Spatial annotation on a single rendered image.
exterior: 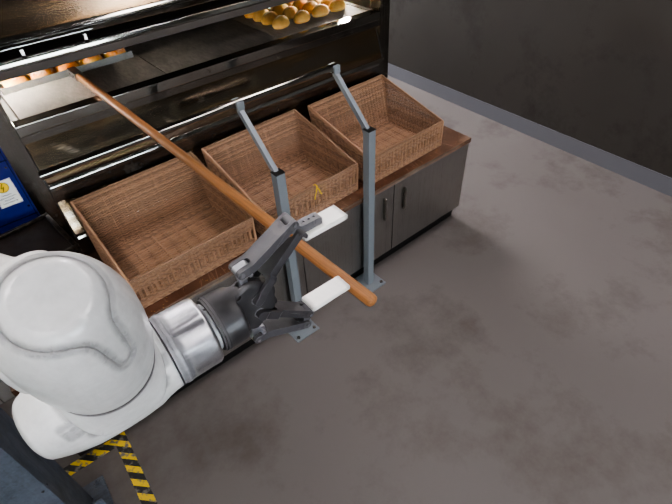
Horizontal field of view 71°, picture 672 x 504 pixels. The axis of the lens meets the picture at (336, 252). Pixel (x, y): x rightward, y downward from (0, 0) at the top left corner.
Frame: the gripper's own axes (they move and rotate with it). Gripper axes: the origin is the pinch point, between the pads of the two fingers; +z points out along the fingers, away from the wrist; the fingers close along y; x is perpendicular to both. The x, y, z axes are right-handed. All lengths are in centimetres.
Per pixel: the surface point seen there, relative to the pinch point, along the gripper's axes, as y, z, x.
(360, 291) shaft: 29.0, 15.0, -12.3
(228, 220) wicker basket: 90, 35, -128
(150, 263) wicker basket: 90, -5, -125
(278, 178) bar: 55, 45, -95
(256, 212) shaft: 29, 13, -51
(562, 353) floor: 149, 133, -1
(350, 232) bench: 108, 85, -101
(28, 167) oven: 46, -27, -153
